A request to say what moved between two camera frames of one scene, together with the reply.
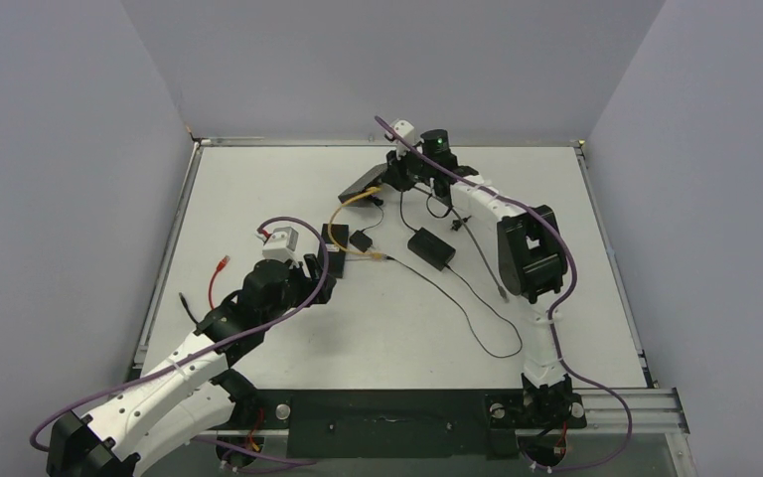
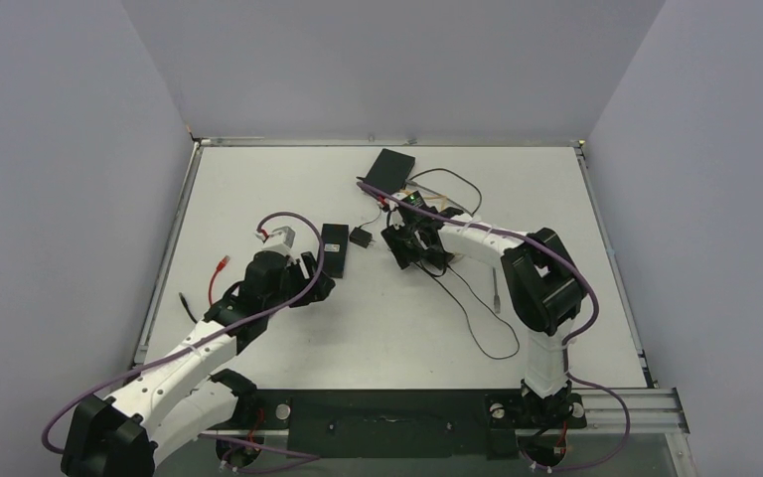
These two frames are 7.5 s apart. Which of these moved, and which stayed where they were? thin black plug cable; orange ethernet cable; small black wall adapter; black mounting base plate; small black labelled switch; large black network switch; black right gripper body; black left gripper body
Moved: thin black plug cable; orange ethernet cable; black right gripper body; large black network switch
Stayed: small black wall adapter; black left gripper body; small black labelled switch; black mounting base plate
